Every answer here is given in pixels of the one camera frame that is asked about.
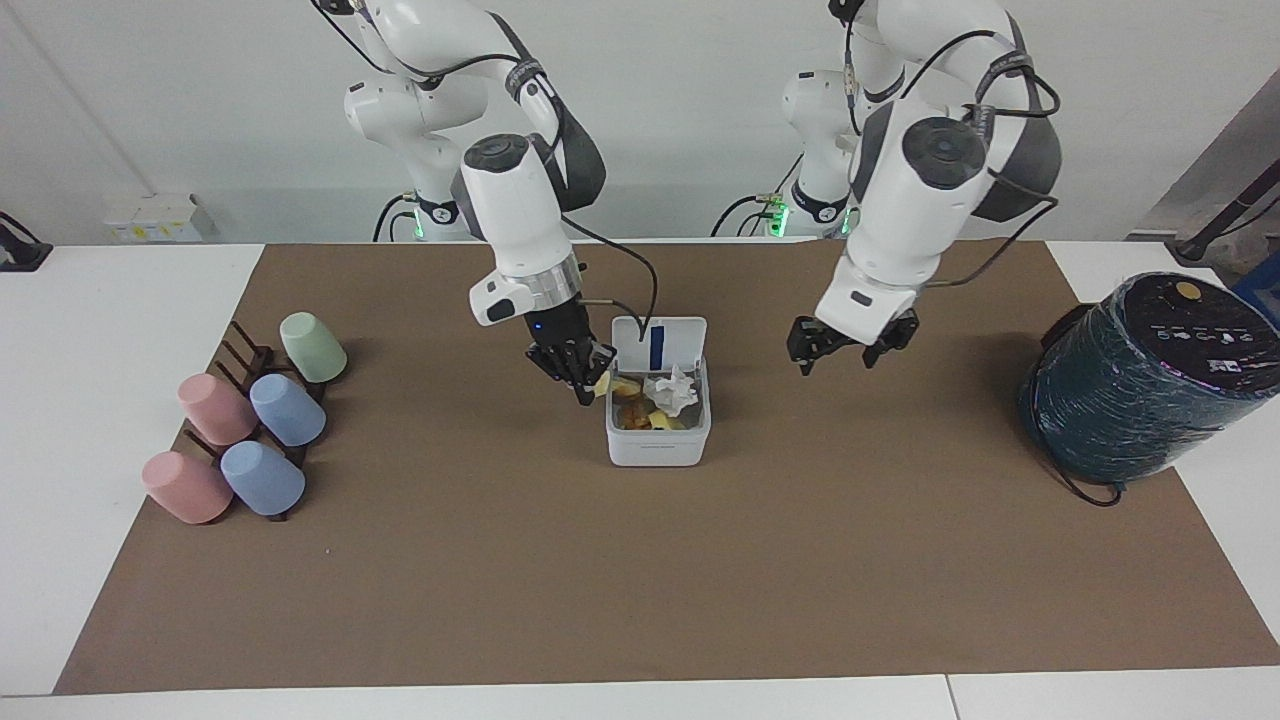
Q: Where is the white bin with lid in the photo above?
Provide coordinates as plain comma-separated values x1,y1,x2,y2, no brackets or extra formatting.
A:
605,315,713,468

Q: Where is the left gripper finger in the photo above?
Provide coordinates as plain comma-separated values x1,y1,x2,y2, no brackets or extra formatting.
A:
863,308,920,370

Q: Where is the white crumpled tissue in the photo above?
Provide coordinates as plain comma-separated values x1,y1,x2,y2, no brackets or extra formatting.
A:
643,364,700,417

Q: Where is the white box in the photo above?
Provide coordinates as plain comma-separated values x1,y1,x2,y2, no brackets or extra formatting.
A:
102,192,217,245

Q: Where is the blue object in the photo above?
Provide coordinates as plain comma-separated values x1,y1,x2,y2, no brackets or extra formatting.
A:
1231,250,1280,333

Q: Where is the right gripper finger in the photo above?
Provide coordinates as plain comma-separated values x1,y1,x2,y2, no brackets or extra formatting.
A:
786,315,853,378
570,339,618,387
526,345,595,407

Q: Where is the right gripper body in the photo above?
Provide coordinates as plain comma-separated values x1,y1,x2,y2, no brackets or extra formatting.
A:
527,297,594,359

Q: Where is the blue cup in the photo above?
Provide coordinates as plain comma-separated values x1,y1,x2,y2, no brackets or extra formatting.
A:
220,441,307,518
249,373,328,448

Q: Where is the brown trash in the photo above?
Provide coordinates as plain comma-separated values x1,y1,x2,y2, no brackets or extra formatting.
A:
613,375,657,432

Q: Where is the green cup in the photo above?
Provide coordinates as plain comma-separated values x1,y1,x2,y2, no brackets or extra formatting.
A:
279,312,349,384

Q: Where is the black stand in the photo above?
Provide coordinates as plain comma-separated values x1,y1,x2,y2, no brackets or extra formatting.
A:
1174,165,1280,267
0,211,54,274

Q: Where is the dark brown cup rack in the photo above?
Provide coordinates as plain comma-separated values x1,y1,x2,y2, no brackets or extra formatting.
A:
184,320,328,524

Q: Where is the dark green wrapped cylinder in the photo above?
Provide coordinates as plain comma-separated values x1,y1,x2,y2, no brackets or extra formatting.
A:
1018,271,1280,485

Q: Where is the pink cup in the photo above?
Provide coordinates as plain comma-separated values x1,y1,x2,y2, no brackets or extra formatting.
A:
178,373,260,447
141,450,235,525

